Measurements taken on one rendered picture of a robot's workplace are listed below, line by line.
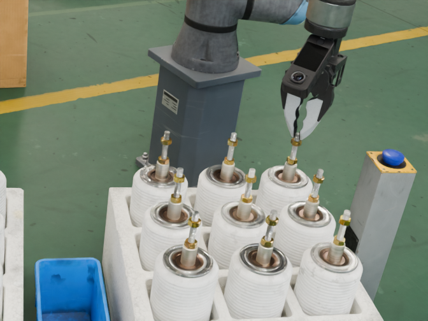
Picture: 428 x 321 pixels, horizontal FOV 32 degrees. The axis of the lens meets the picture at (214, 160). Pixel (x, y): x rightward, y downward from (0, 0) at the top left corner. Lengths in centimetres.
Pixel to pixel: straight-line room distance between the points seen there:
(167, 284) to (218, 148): 67
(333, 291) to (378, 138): 107
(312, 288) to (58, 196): 71
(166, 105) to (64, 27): 98
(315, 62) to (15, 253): 57
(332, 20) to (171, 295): 50
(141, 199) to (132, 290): 19
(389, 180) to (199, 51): 51
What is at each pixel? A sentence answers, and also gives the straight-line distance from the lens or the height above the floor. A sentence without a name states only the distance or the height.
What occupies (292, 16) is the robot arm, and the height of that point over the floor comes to 44.
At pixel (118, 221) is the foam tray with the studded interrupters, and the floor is 18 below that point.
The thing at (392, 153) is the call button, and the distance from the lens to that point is 138.
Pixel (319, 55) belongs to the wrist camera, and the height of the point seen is 51.
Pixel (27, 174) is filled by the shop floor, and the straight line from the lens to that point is 176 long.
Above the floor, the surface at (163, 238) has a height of 24.
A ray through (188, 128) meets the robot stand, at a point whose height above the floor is 17.
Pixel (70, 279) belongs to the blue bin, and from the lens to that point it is 134.
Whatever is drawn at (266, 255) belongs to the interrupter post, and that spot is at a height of 27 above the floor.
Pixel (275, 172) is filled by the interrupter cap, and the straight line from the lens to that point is 138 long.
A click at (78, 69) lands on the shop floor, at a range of 229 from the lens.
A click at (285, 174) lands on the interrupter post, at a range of 136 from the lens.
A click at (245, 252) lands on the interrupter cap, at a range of 116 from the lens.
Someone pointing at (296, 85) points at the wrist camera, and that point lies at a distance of 120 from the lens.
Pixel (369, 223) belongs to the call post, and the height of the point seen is 20.
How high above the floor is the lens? 93
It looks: 30 degrees down
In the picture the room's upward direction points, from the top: 10 degrees clockwise
